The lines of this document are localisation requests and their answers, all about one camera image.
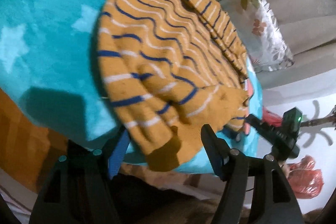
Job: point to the white floral ruffled pillow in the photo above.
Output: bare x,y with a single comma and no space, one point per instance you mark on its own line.
258,29

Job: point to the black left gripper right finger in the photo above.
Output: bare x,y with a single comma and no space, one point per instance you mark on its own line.
217,151

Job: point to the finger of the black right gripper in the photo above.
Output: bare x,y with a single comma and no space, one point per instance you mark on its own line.
267,131

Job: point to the red plastic bag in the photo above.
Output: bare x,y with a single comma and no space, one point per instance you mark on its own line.
305,181

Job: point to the teal star cartoon blanket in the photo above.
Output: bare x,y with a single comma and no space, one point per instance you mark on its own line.
49,67

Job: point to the mustard striped knit sweater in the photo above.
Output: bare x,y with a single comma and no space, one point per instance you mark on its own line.
169,67

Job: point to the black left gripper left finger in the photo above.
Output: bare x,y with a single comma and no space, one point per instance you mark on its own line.
115,149

